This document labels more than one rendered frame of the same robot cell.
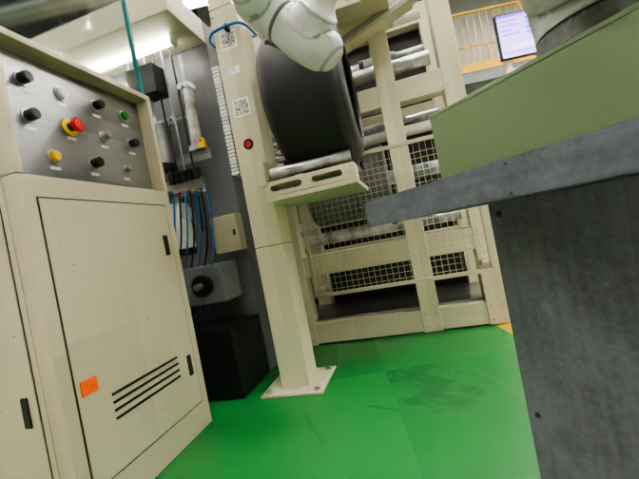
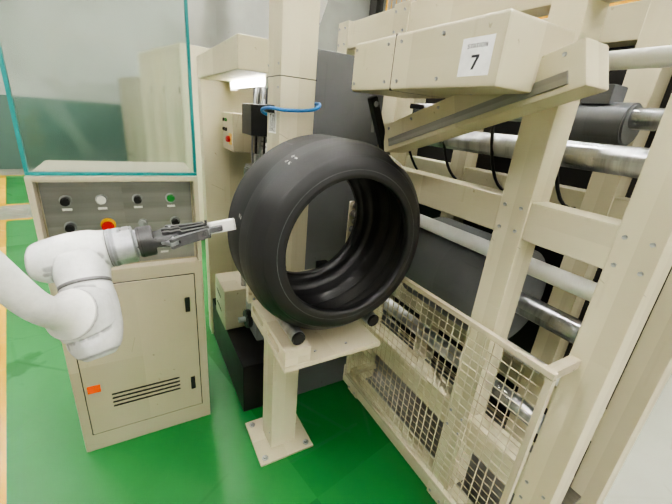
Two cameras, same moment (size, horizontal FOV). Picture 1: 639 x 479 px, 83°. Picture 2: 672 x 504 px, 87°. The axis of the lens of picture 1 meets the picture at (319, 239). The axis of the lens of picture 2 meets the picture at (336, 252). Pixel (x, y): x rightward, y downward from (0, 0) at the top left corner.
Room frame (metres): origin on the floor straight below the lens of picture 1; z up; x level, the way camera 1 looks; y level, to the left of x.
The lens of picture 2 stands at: (0.77, -0.89, 1.54)
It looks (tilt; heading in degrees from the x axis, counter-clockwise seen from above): 21 degrees down; 45
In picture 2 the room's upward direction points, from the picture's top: 5 degrees clockwise
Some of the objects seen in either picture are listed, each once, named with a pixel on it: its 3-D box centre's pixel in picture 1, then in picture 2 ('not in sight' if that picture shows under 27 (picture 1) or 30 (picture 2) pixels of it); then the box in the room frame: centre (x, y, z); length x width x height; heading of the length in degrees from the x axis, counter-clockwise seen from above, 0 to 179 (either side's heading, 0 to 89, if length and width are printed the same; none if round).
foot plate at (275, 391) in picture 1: (300, 379); (278, 433); (1.58, 0.20, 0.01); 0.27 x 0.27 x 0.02; 76
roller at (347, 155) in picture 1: (310, 164); (279, 311); (1.40, -0.02, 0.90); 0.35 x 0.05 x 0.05; 76
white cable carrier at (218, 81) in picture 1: (228, 121); not in sight; (1.57, 0.29, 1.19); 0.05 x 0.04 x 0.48; 166
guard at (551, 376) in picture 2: (387, 217); (413, 374); (1.80, -0.35, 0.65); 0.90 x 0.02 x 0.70; 76
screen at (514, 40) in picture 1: (521, 33); not in sight; (4.39, -2.92, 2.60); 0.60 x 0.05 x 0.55; 87
